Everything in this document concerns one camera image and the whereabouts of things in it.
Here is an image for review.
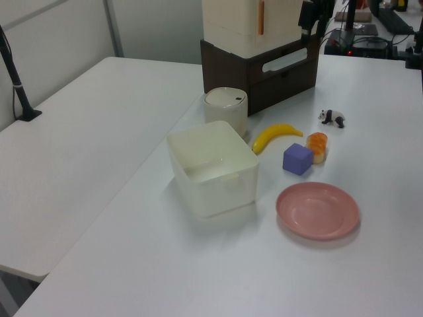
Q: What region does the brown cardboard box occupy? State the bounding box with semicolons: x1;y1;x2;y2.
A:
334;11;373;23

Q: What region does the yellow toy banana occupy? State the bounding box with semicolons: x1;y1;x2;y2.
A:
251;123;303;154

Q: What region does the black electronics box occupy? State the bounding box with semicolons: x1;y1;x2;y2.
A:
323;28;396;59

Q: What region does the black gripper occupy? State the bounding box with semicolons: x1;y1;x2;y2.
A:
298;0;335;38

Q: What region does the cream open storage bin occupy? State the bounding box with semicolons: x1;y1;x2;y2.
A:
165;120;260;219

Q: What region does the dark brown drawer cabinet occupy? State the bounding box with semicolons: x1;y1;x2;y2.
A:
200;32;321;117

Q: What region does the pink plate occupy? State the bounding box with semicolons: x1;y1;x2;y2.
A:
275;181;360;241

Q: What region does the cream storage box with handles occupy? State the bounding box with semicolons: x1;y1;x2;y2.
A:
201;0;311;57

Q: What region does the small cream lidded trash can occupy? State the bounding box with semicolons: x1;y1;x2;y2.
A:
202;87;249;139

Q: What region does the orange salmon sushi toy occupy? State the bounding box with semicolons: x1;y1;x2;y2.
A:
304;131;329;164

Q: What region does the black camera stand pole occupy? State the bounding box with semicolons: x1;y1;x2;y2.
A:
0;24;43;122

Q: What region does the black clamp mount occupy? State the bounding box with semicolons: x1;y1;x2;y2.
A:
403;28;423;70

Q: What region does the purple cube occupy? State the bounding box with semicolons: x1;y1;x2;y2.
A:
282;142;314;176

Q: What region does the black and white panda figurine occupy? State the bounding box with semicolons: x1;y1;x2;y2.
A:
317;109;346;129

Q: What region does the black background pole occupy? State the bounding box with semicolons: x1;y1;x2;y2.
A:
343;0;358;32

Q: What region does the black laptop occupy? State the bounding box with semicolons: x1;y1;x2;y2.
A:
376;5;418;34

